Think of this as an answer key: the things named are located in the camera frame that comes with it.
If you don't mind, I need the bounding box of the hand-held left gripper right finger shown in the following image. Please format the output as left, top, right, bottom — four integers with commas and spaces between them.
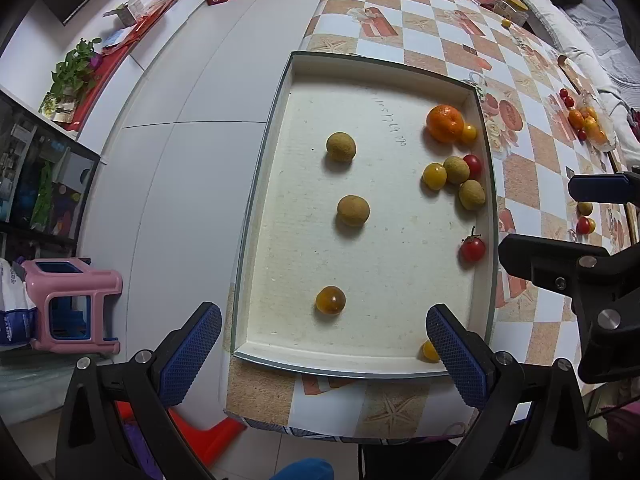
425, 303, 608, 480

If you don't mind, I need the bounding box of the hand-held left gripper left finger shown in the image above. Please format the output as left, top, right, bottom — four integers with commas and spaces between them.
54, 301, 223, 480

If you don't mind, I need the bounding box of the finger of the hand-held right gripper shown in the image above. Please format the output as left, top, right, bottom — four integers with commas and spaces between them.
567, 170, 640, 206
498, 234, 640, 331

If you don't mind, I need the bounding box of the white shallow tray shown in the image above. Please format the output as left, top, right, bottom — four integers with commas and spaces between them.
231, 51, 500, 380

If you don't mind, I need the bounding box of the bag of mixed fruit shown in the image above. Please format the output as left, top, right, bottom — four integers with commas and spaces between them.
570, 91, 618, 153

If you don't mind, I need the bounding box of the pink cloth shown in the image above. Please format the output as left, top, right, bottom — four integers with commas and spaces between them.
597, 400, 640, 443

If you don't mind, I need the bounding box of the checkered tablecloth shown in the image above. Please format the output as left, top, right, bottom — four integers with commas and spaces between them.
223, 0, 640, 447

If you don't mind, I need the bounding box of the red plastic stool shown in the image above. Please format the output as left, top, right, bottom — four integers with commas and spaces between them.
167, 407, 248, 468

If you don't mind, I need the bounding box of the blue plastic stool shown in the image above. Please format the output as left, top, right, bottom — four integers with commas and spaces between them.
37, 260, 93, 341

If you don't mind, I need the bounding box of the pink plastic stool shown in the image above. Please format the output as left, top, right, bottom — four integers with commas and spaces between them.
17, 258, 123, 356

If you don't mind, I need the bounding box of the white printed bag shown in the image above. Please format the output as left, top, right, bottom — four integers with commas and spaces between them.
0, 257, 38, 348

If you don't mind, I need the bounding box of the jar with yellow lid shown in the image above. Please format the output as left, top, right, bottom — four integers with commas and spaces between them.
495, 0, 530, 28

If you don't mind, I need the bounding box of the glass display cabinet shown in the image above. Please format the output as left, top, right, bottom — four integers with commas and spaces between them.
0, 90, 101, 248

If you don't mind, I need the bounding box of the red cabinet ledge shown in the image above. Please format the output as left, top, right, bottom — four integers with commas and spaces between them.
65, 0, 211, 141

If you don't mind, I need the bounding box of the green potted plant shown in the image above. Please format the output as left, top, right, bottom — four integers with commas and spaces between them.
40, 37, 103, 123

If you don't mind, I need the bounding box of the small white open box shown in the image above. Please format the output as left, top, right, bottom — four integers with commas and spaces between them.
102, 0, 151, 28

